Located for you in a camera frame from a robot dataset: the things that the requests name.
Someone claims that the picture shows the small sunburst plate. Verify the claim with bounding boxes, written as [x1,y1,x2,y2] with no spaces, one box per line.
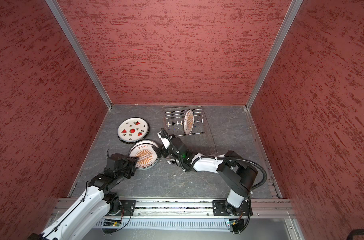
[130,143,158,169]

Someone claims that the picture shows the black hose bottom right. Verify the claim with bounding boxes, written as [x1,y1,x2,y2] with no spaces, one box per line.
[345,228,364,240]

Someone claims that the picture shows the right corner aluminium profile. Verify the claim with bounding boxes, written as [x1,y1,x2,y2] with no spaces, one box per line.
[246,0,303,111]

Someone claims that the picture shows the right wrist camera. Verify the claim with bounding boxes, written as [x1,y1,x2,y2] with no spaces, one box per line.
[157,131,170,149]

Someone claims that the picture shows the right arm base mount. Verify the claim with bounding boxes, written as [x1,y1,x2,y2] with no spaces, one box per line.
[212,200,253,217]

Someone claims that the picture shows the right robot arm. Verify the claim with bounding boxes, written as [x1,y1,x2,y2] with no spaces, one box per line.
[155,129,267,216]

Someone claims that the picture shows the sunburst green rim plate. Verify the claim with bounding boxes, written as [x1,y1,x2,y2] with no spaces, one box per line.
[184,110,194,135]

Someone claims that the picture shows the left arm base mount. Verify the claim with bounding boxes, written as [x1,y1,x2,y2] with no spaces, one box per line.
[108,200,136,217]

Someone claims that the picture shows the white slotted cable duct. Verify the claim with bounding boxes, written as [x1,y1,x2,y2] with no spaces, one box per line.
[93,218,230,232]

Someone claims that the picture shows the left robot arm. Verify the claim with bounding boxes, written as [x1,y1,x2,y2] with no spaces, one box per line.
[28,154,139,240]

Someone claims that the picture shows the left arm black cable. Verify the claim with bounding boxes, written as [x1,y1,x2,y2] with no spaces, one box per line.
[40,148,113,239]

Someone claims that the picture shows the left corner aluminium profile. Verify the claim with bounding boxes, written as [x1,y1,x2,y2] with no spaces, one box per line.
[45,0,113,111]

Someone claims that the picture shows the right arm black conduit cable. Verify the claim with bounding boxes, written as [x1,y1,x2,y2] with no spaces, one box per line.
[160,128,268,235]

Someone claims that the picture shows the metal wire dish rack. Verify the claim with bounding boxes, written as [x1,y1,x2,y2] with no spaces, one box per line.
[162,106,218,155]

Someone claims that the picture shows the aluminium front rail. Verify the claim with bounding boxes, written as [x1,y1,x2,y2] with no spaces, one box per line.
[51,197,296,219]

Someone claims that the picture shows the corner aluminium profile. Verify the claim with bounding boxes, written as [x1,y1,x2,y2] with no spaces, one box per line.
[246,0,303,111]
[45,0,113,111]

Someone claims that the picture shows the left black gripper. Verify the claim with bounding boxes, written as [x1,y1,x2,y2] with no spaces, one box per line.
[115,156,140,180]

